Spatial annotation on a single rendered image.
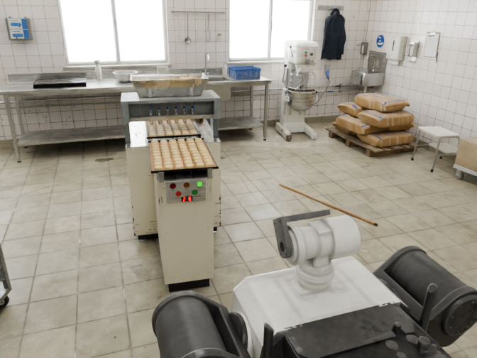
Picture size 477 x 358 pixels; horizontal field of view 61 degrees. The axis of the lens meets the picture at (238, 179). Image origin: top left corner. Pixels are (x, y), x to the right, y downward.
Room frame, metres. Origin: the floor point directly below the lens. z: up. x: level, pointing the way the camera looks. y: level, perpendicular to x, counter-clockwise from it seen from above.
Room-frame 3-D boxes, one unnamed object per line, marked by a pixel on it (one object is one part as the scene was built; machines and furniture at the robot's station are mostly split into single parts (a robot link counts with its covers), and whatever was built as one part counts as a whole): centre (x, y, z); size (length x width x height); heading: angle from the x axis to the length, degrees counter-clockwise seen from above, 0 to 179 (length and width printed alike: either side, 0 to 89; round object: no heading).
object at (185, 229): (2.59, 0.41, 0.45); 0.70 x 0.34 x 0.90; 14
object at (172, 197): (2.24, 0.32, 0.77); 0.24 x 0.04 x 0.14; 104
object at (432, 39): (5.70, -2.57, 1.37); 0.27 x 0.02 x 0.40; 19
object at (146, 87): (3.08, 0.53, 1.25); 0.56 x 0.29 x 0.14; 104
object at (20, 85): (5.53, 1.28, 0.61); 3.40 x 0.70 x 1.22; 109
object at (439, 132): (4.82, -2.52, 0.23); 0.45 x 0.45 x 0.46; 11
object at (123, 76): (5.48, 1.52, 0.94); 0.33 x 0.33 x 0.12
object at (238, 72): (6.00, -0.07, 0.95); 0.40 x 0.30 x 0.14; 112
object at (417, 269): (0.60, -0.35, 1.30); 0.12 x 0.09 x 0.14; 20
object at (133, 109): (3.08, 0.53, 1.01); 0.72 x 0.33 x 0.34; 104
